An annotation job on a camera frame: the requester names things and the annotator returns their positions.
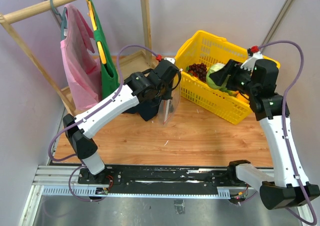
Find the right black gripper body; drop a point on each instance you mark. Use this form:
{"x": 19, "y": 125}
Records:
{"x": 242, "y": 78}

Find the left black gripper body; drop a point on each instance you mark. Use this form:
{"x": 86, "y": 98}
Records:
{"x": 166, "y": 91}

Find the clear zip top bag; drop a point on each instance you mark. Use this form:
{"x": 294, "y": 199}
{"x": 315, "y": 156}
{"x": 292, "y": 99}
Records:
{"x": 167, "y": 108}

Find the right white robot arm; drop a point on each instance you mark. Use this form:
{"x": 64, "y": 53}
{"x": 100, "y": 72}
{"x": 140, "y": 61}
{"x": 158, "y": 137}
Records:
{"x": 289, "y": 187}

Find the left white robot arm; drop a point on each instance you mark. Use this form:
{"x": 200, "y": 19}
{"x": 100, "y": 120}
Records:
{"x": 139, "y": 89}

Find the orange tangerines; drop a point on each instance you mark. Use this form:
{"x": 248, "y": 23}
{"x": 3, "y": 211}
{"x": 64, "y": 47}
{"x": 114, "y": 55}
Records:
{"x": 242, "y": 98}

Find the purple grape bunch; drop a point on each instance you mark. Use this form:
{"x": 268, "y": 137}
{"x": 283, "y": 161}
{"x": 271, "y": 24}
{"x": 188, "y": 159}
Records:
{"x": 198, "y": 70}

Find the wooden clothes rack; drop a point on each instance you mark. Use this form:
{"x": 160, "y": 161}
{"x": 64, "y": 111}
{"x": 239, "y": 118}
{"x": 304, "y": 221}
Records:
{"x": 7, "y": 21}

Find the yellow plastic basket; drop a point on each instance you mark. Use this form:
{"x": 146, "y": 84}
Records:
{"x": 209, "y": 49}

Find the dark navy cloth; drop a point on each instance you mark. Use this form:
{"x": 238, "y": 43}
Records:
{"x": 147, "y": 109}

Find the green shirt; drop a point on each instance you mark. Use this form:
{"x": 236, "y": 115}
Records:
{"x": 109, "y": 75}

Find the pink shirt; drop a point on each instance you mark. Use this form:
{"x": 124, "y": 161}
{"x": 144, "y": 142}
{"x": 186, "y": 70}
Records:
{"x": 83, "y": 72}

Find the yellow clothes hanger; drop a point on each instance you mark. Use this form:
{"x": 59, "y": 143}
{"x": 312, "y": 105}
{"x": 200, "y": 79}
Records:
{"x": 91, "y": 14}

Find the teal clothes hanger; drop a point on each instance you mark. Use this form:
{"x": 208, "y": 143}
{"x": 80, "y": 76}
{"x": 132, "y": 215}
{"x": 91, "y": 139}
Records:
{"x": 58, "y": 18}

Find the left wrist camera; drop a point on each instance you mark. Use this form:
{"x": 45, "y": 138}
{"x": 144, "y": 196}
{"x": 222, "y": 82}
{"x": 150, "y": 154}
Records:
{"x": 160, "y": 58}

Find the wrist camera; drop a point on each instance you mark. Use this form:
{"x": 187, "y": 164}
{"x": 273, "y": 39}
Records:
{"x": 254, "y": 54}
{"x": 160, "y": 58}

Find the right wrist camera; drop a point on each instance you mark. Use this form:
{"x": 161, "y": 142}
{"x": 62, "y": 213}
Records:
{"x": 254, "y": 54}

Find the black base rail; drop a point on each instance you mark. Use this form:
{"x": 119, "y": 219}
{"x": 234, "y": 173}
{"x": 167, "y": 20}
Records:
{"x": 161, "y": 180}

